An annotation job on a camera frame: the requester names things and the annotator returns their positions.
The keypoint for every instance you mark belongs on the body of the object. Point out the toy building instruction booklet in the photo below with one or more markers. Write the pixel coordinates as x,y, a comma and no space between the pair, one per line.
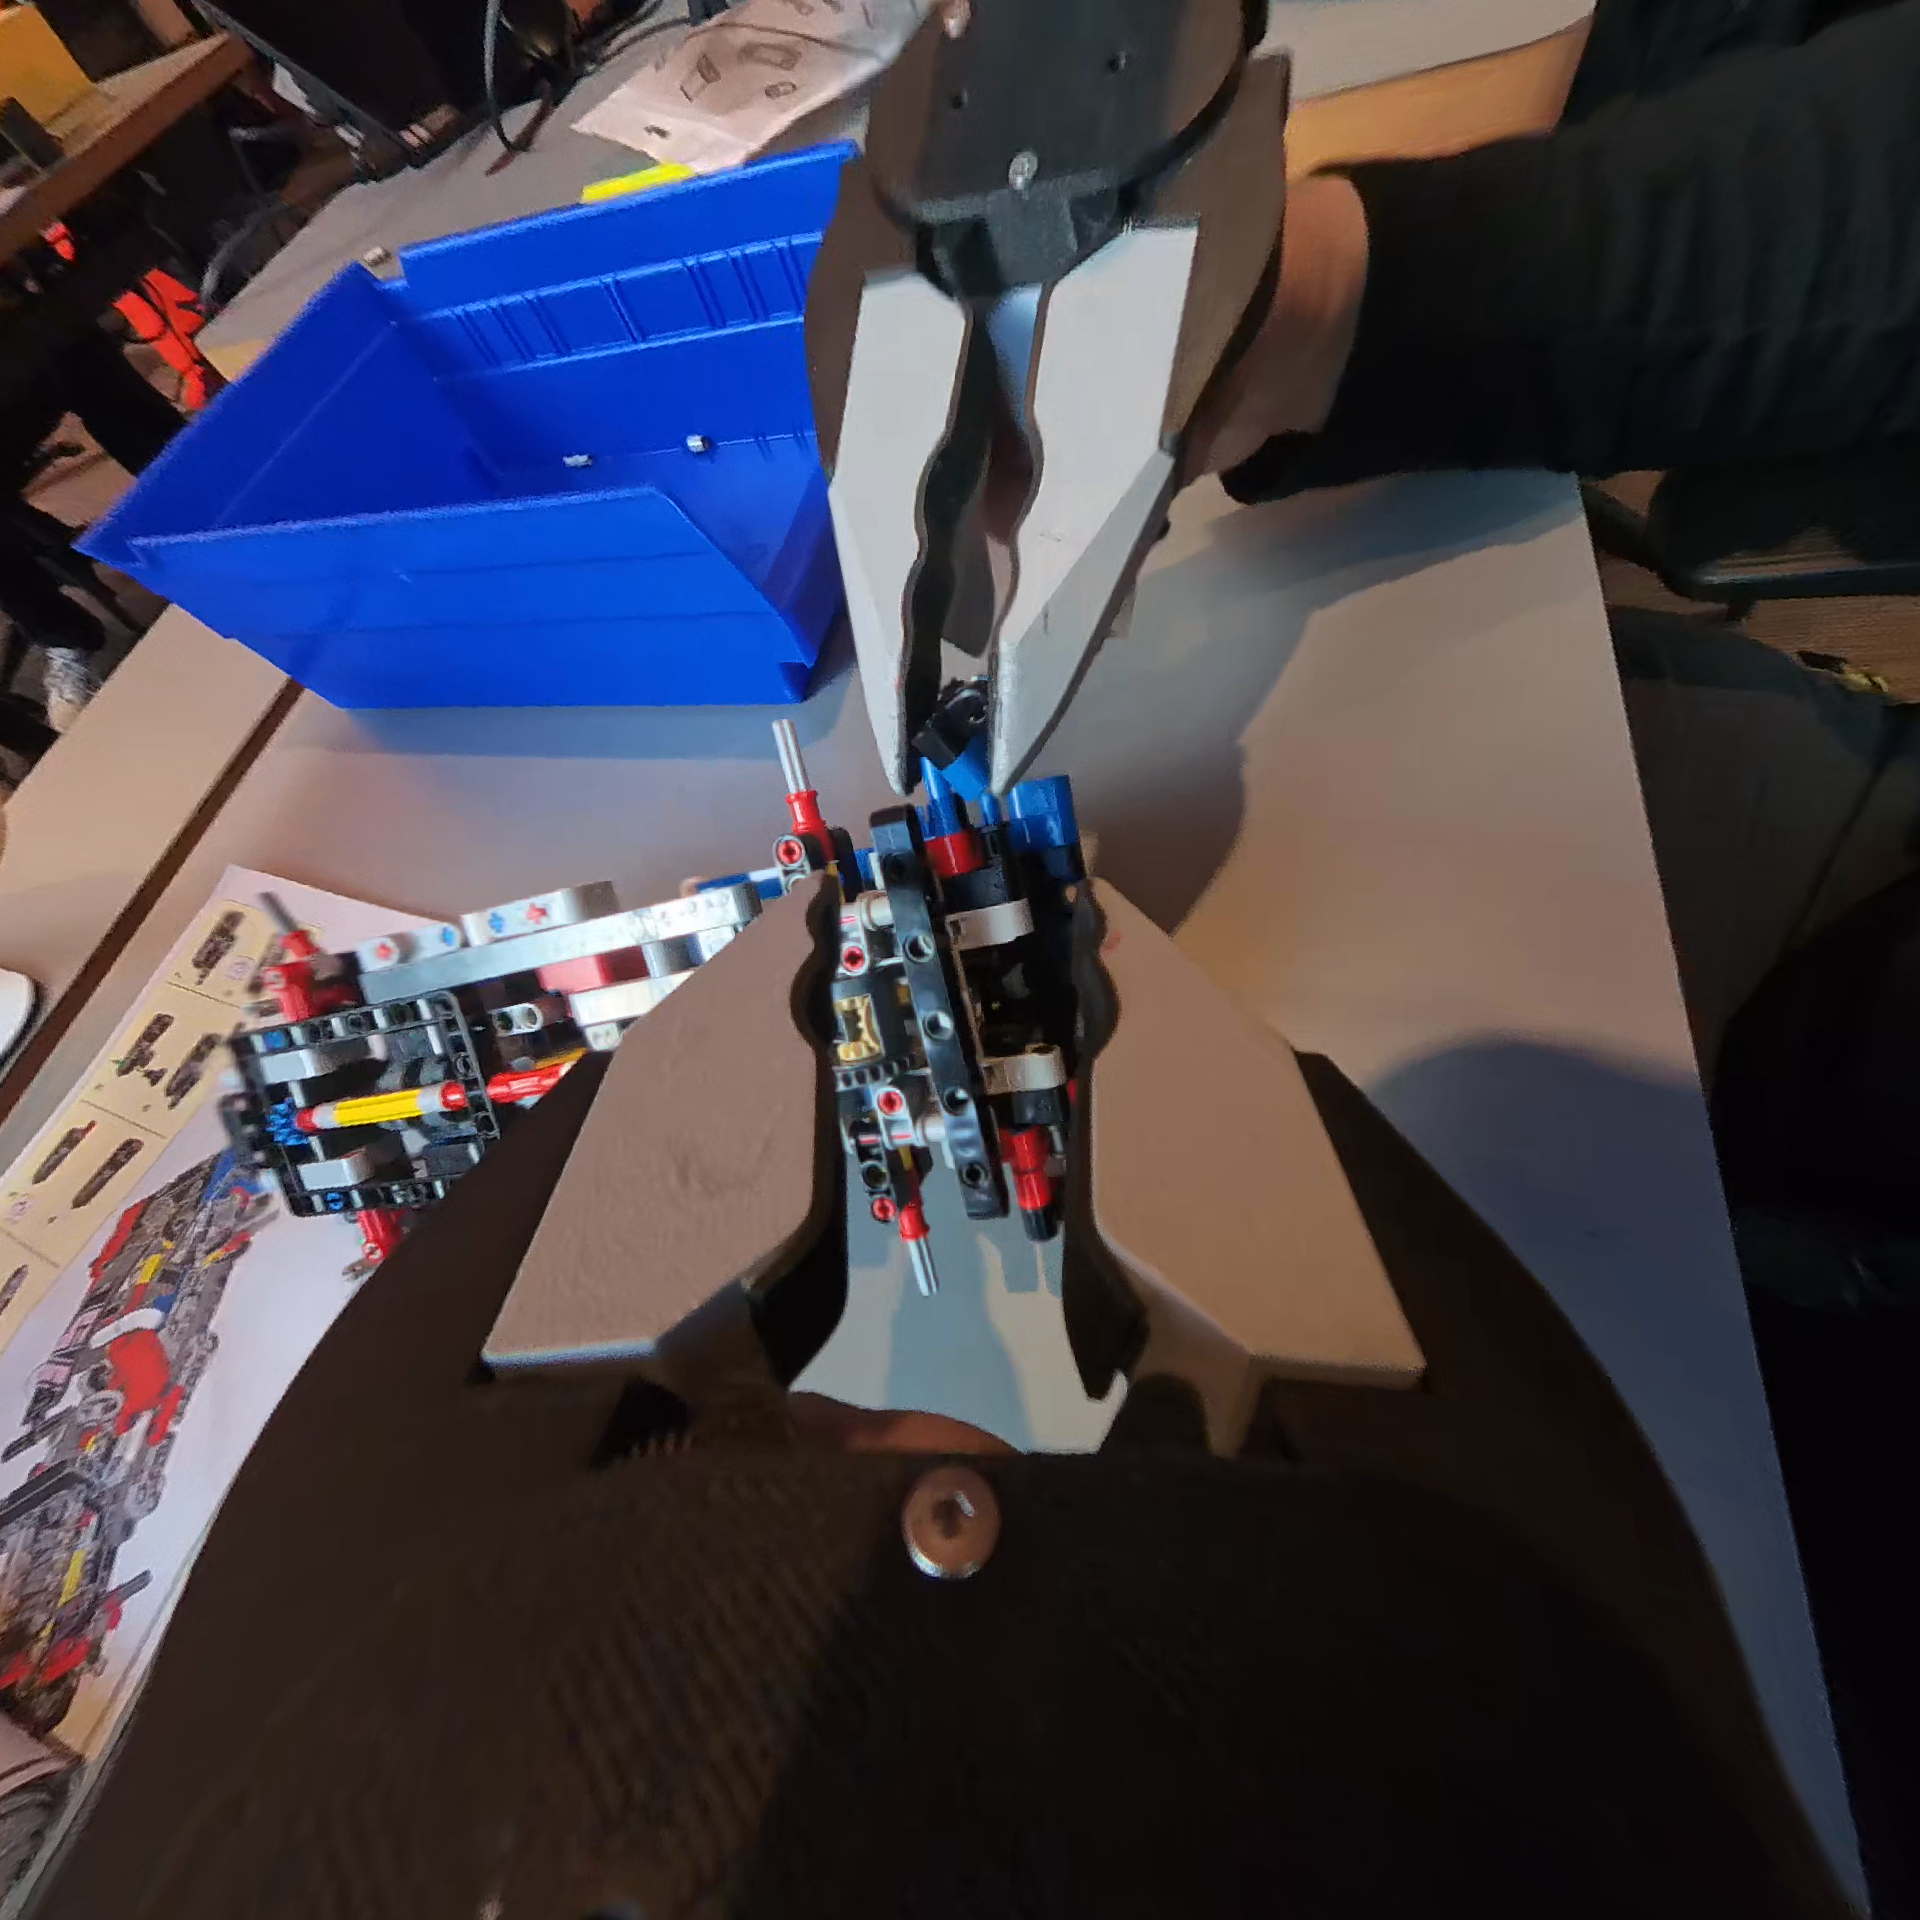
90,1500

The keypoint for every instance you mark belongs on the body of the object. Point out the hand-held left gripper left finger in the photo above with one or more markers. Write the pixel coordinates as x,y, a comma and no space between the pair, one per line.
675,1185

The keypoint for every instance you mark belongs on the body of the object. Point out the printed paper sheet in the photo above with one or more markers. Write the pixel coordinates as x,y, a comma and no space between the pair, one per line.
719,89

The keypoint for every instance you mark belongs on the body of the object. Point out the person's right hand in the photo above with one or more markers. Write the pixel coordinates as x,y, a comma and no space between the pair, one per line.
1321,301

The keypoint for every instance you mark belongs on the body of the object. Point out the black office chair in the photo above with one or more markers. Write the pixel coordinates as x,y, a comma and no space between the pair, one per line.
1770,545

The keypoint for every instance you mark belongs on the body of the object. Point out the toy brick car chassis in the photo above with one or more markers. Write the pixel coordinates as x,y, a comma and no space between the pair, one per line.
405,1035

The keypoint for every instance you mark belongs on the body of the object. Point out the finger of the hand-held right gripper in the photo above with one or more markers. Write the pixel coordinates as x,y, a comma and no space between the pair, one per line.
1095,512
887,494

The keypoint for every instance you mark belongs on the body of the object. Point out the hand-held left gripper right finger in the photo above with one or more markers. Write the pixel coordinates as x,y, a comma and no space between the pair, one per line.
1247,1199

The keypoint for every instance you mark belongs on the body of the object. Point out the blue plastic bin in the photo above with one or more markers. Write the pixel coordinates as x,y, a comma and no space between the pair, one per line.
451,599

